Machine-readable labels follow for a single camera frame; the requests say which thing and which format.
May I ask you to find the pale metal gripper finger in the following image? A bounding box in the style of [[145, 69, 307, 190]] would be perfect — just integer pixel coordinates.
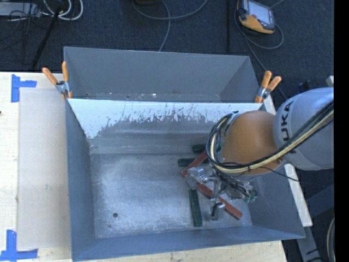
[[210, 201, 226, 222], [186, 166, 212, 190]]

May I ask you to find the grey metal bin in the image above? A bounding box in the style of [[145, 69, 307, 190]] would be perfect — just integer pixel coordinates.
[[63, 46, 306, 262]]

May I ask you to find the red-brown flat block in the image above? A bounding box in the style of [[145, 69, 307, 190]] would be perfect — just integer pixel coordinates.
[[195, 183, 243, 221], [180, 151, 210, 178]]

